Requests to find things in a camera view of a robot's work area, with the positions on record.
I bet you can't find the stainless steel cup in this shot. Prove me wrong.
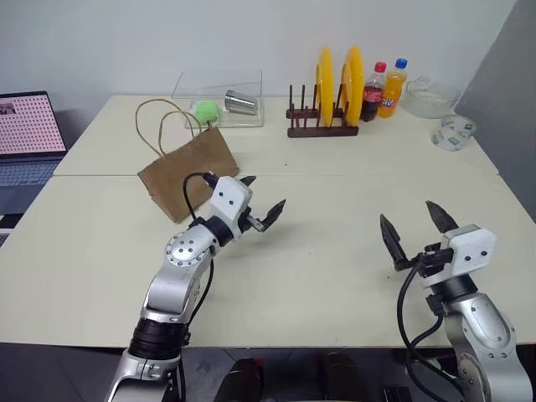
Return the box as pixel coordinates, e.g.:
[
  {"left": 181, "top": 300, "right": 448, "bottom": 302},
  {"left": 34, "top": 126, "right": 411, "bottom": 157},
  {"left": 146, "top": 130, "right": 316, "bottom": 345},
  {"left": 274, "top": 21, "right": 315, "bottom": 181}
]
[{"left": 224, "top": 88, "right": 258, "bottom": 116}]

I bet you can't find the cola bottle red cap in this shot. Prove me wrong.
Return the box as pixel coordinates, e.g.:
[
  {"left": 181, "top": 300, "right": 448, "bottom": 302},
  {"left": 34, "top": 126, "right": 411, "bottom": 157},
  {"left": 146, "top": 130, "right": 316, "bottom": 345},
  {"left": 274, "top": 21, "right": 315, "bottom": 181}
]
[{"left": 359, "top": 61, "right": 388, "bottom": 124}]

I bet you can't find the yellow plate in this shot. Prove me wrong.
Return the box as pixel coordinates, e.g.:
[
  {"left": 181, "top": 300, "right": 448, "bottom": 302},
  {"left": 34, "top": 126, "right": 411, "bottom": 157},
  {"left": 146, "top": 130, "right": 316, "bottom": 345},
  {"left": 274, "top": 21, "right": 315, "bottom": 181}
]
[
  {"left": 339, "top": 44, "right": 365, "bottom": 126},
  {"left": 314, "top": 45, "right": 337, "bottom": 127}
]

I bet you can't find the clear tape roll green label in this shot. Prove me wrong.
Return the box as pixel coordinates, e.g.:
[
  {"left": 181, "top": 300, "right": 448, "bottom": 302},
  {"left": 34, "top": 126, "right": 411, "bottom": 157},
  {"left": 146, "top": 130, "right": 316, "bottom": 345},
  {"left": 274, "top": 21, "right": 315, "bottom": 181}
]
[{"left": 430, "top": 114, "right": 477, "bottom": 152}]

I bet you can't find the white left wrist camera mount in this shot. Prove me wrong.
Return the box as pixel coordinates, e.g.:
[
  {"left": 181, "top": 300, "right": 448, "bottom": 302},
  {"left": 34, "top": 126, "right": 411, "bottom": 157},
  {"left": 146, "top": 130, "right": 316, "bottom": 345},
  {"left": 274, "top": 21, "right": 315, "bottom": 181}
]
[{"left": 208, "top": 176, "right": 255, "bottom": 236}]

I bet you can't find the laptop with pink screen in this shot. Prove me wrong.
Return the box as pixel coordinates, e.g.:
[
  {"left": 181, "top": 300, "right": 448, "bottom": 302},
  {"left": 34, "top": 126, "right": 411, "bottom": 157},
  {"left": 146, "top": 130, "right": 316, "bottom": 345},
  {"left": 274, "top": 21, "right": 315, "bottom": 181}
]
[{"left": 0, "top": 90, "right": 69, "bottom": 215}]

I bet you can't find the grey partition board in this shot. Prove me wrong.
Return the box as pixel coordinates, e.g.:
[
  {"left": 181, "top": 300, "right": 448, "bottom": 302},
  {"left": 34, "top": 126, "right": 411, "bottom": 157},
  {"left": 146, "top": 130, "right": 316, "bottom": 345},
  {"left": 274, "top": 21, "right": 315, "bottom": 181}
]
[{"left": 453, "top": 0, "right": 536, "bottom": 198}]

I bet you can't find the dark wooden dish rack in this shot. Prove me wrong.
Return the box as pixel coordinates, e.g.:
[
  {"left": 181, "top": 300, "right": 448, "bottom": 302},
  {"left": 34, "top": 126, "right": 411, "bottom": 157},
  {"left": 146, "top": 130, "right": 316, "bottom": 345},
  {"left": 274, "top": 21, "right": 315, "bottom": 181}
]
[{"left": 286, "top": 84, "right": 361, "bottom": 139}]

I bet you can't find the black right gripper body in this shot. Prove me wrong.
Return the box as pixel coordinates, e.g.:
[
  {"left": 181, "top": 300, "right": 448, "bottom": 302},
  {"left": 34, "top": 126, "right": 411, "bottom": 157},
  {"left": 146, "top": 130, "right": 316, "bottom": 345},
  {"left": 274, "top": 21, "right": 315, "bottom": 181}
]
[{"left": 393, "top": 242, "right": 454, "bottom": 280}]

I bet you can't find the orange soda bottle blue cap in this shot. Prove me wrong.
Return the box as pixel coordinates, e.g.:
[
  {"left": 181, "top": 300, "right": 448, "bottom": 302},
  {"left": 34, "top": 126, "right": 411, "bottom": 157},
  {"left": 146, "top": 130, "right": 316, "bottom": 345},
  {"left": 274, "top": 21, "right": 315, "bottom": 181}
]
[{"left": 376, "top": 58, "right": 409, "bottom": 120}]

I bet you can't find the green soft ball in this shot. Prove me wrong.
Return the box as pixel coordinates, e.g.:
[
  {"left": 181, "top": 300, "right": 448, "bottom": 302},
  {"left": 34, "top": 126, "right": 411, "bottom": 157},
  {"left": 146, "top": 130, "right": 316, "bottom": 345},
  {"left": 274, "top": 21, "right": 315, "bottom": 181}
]
[{"left": 193, "top": 100, "right": 222, "bottom": 126}]

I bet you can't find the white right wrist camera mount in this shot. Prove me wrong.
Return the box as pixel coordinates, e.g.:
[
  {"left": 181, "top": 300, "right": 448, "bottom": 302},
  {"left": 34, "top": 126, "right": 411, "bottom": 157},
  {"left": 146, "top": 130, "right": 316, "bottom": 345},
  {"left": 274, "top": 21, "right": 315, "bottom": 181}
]
[{"left": 441, "top": 224, "right": 498, "bottom": 278}]

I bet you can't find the brown paper bag with handles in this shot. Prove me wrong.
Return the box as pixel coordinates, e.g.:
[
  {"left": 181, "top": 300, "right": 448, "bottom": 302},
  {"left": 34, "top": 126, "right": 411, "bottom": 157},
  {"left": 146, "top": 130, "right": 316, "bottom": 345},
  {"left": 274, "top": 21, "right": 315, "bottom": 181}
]
[{"left": 134, "top": 98, "right": 241, "bottom": 224}]

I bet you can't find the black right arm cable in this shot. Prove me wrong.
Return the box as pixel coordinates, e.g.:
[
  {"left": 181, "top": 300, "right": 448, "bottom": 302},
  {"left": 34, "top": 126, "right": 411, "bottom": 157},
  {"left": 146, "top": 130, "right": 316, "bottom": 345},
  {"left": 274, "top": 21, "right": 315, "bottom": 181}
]
[{"left": 396, "top": 250, "right": 461, "bottom": 402}]

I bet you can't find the clear glass bowl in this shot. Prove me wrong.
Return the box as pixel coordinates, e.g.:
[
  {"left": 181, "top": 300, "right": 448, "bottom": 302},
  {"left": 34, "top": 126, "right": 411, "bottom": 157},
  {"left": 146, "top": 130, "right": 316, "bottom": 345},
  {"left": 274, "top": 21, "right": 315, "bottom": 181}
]
[{"left": 401, "top": 75, "right": 461, "bottom": 120}]

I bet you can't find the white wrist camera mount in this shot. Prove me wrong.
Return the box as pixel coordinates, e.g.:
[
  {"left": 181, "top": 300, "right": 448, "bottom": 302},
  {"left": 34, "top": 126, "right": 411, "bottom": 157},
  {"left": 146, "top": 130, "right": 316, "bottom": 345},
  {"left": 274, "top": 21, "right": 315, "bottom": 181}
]
[
  {"left": 208, "top": 176, "right": 255, "bottom": 236},
  {"left": 441, "top": 224, "right": 498, "bottom": 278}
]

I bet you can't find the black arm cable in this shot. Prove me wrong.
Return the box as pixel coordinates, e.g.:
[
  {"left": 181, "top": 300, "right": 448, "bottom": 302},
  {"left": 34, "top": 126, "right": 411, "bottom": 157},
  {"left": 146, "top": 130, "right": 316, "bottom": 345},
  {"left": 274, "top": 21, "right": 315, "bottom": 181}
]
[
  {"left": 169, "top": 171, "right": 219, "bottom": 402},
  {"left": 396, "top": 250, "right": 461, "bottom": 402}
]

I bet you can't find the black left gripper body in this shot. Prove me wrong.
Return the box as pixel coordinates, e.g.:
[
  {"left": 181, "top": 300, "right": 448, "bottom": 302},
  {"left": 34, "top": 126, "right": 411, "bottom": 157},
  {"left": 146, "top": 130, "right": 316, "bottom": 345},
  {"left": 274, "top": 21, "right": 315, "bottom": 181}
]
[{"left": 236, "top": 205, "right": 270, "bottom": 236}]

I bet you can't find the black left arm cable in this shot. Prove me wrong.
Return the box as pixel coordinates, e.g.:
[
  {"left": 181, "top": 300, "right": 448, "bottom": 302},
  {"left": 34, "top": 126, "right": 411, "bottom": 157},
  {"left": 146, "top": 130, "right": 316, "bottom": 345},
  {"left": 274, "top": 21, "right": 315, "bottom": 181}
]
[{"left": 169, "top": 171, "right": 219, "bottom": 402}]

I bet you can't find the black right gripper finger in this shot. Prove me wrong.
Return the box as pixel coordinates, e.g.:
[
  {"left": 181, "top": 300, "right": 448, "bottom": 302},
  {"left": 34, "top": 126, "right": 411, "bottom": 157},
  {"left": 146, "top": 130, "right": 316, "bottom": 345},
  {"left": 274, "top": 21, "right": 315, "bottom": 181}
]
[
  {"left": 425, "top": 200, "right": 462, "bottom": 235},
  {"left": 379, "top": 214, "right": 406, "bottom": 264}
]

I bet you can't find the clear acrylic box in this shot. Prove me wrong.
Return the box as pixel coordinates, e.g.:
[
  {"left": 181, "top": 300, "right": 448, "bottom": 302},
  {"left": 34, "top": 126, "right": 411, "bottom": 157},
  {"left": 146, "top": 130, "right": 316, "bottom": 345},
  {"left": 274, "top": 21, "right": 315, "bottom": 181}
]
[{"left": 171, "top": 70, "right": 266, "bottom": 129}]

